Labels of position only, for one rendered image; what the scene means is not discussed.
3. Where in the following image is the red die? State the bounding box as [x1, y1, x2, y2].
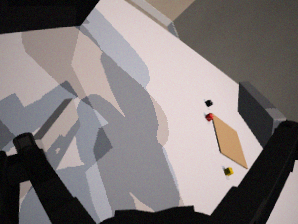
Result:
[205, 113, 213, 122]

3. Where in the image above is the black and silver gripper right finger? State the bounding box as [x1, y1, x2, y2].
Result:
[204, 81, 298, 224]

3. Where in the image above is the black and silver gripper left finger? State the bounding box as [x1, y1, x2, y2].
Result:
[0, 98, 96, 224]

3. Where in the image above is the yellow die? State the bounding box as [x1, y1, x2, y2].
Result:
[224, 167, 234, 176]

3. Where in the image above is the tan flat mat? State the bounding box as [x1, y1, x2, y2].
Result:
[211, 113, 248, 169]

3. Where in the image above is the black die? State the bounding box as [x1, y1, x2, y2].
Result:
[205, 100, 213, 107]

